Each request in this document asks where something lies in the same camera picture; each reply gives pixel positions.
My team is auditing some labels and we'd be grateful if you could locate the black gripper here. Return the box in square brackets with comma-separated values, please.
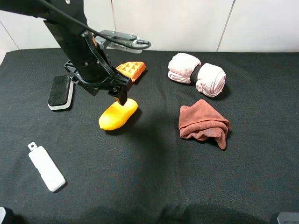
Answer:
[64, 32, 131, 106]

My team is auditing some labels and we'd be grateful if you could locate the grey object bottom right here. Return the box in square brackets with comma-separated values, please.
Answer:
[277, 212, 299, 224]

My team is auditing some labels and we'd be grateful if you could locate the black white board eraser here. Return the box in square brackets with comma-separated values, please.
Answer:
[48, 75, 74, 111]

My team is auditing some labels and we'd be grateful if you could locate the pink rolled towel left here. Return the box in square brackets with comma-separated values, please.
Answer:
[168, 53, 201, 84]

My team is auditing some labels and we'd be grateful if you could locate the black table cloth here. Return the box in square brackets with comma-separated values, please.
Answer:
[0, 49, 299, 224]

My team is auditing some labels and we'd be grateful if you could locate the brown crumpled cloth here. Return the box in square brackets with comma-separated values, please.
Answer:
[178, 99, 230, 150]

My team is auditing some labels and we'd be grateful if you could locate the orange toy waffle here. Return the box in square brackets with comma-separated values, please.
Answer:
[116, 62, 146, 82]

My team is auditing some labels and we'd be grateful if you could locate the pink rolled towel right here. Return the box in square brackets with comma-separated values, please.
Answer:
[195, 63, 226, 98]

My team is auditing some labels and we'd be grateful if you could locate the pink rolled towel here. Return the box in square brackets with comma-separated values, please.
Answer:
[195, 63, 226, 98]
[168, 53, 201, 84]

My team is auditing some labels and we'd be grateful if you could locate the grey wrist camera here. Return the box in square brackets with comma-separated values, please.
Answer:
[93, 30, 151, 54]

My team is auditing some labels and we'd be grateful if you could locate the yellow toy mango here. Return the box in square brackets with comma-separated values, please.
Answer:
[99, 98, 138, 131]

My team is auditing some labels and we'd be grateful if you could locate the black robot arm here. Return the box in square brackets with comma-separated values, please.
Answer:
[0, 0, 133, 105]

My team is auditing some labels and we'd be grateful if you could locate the white plastic case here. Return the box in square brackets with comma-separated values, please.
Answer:
[28, 142, 66, 192]

